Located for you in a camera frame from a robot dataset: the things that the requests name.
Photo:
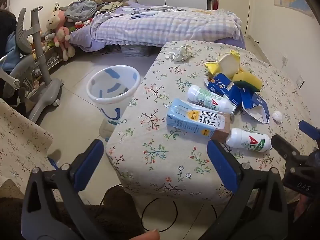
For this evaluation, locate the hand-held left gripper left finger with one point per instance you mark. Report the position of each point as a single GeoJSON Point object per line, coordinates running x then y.
{"type": "Point", "coordinates": [88, 165]}

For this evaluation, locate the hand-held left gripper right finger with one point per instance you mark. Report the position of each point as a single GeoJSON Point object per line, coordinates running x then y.
{"type": "Point", "coordinates": [222, 162]}

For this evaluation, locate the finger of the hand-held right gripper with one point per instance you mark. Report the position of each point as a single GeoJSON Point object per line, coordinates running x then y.
{"type": "Point", "coordinates": [282, 145]}
{"type": "Point", "coordinates": [307, 127]}

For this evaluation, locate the small white ball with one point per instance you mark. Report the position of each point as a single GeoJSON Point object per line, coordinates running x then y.
{"type": "Point", "coordinates": [277, 116]}

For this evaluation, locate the white plastic drink bottle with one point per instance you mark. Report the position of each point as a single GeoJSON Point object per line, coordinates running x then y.
{"type": "Point", "coordinates": [240, 138]}
{"type": "Point", "coordinates": [210, 100]}

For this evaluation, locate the light blue milk carton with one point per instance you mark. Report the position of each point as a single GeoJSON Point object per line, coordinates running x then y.
{"type": "Point", "coordinates": [190, 121]}

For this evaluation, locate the yellow green sponge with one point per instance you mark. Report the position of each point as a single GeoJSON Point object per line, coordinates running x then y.
{"type": "Point", "coordinates": [247, 80]}

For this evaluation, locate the torn blue cardboard box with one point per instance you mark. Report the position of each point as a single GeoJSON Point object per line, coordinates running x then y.
{"type": "Point", "coordinates": [225, 86]}

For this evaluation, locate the white plastic waste bin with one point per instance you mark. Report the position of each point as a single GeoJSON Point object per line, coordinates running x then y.
{"type": "Point", "coordinates": [100, 87]}

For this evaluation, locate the person's left hand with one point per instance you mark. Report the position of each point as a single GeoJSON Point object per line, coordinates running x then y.
{"type": "Point", "coordinates": [147, 235]}

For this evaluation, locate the floral tablecloth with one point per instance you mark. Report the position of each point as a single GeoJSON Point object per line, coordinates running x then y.
{"type": "Point", "coordinates": [160, 160]}

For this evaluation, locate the floral cloth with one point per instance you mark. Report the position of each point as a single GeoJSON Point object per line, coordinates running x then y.
{"type": "Point", "coordinates": [17, 140]}

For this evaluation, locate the crushed yellow paper cup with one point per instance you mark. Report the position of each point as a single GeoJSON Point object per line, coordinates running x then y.
{"type": "Point", "coordinates": [228, 65]}

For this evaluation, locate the low toy shelf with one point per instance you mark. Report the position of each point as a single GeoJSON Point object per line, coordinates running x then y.
{"type": "Point", "coordinates": [48, 57]}

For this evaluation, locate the crumpled white paper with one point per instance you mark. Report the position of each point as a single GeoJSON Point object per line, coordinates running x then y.
{"type": "Point", "coordinates": [180, 53]}

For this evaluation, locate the clear underbed storage bag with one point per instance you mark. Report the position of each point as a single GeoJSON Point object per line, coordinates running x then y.
{"type": "Point", "coordinates": [136, 51]}

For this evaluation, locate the purple bed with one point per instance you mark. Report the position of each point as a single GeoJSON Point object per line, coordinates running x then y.
{"type": "Point", "coordinates": [80, 40]}

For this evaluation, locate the grey desk chair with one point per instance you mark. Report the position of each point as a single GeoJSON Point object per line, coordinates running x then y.
{"type": "Point", "coordinates": [40, 45]}

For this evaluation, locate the blue cloth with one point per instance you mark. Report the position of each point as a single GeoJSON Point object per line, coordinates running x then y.
{"type": "Point", "coordinates": [12, 52]}

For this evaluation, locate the pink plush monkey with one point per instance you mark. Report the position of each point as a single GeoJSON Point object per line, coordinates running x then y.
{"type": "Point", "coordinates": [58, 30]}

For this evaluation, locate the red plush toy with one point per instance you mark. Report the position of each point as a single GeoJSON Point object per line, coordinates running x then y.
{"type": "Point", "coordinates": [81, 25]}

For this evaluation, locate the checked purple blanket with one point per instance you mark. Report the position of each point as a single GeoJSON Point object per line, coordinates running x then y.
{"type": "Point", "coordinates": [150, 27]}

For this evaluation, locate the grey blue backpack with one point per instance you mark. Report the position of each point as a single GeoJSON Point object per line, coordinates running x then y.
{"type": "Point", "coordinates": [81, 8]}

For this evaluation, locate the white wall socket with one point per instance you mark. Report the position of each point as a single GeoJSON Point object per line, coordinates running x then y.
{"type": "Point", "coordinates": [284, 61]}
{"type": "Point", "coordinates": [300, 82]}

